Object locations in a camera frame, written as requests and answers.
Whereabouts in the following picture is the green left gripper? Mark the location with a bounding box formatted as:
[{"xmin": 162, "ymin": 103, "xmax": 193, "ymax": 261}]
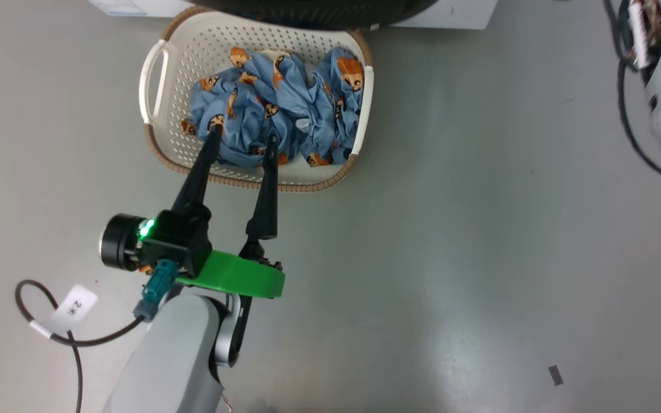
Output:
[{"xmin": 100, "ymin": 126, "xmax": 285, "ymax": 299}]

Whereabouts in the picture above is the blue bear print garment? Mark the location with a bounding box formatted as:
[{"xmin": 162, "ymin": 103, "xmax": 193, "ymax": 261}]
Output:
[{"xmin": 181, "ymin": 47, "xmax": 366, "ymax": 170}]

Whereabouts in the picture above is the cream perforated laundry basket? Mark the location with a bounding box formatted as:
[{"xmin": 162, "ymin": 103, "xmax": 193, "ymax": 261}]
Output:
[{"xmin": 138, "ymin": 6, "xmax": 375, "ymax": 193}]

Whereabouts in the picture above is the white washing machine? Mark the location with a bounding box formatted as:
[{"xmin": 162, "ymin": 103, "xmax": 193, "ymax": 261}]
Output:
[{"xmin": 87, "ymin": 0, "xmax": 499, "ymax": 30}]

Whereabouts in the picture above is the teal left camera connector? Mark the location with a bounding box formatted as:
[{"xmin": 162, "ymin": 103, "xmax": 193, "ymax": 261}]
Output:
[{"xmin": 133, "ymin": 259, "xmax": 179, "ymax": 322}]

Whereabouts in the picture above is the white cable label tag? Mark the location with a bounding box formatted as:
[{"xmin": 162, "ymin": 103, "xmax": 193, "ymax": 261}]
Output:
[{"xmin": 49, "ymin": 284, "xmax": 99, "ymax": 338}]

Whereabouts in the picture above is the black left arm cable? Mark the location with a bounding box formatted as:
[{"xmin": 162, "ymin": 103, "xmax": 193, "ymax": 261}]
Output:
[{"xmin": 15, "ymin": 279, "xmax": 147, "ymax": 413}]

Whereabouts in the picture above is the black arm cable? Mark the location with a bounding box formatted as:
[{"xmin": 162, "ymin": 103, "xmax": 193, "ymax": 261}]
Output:
[
  {"xmin": 603, "ymin": 0, "xmax": 661, "ymax": 178},
  {"xmin": 15, "ymin": 279, "xmax": 147, "ymax": 413}
]

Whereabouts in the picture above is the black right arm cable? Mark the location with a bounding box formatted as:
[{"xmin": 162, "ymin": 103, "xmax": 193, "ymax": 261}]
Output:
[{"xmin": 603, "ymin": 0, "xmax": 661, "ymax": 178}]

